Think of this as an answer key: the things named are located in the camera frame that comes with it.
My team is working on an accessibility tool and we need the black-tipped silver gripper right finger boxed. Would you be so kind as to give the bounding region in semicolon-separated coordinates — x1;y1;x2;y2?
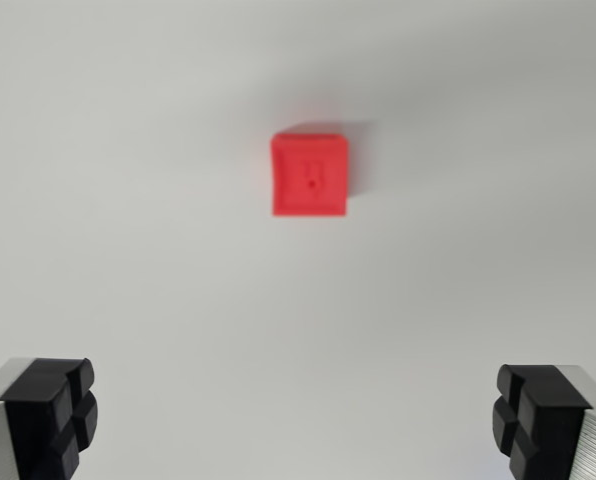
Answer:
491;363;596;480

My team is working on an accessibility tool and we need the black-tipped silver gripper left finger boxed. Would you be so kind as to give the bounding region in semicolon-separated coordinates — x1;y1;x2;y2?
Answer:
0;356;100;480

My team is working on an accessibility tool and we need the red studded cube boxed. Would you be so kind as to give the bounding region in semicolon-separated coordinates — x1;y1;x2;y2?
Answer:
270;122;352;218

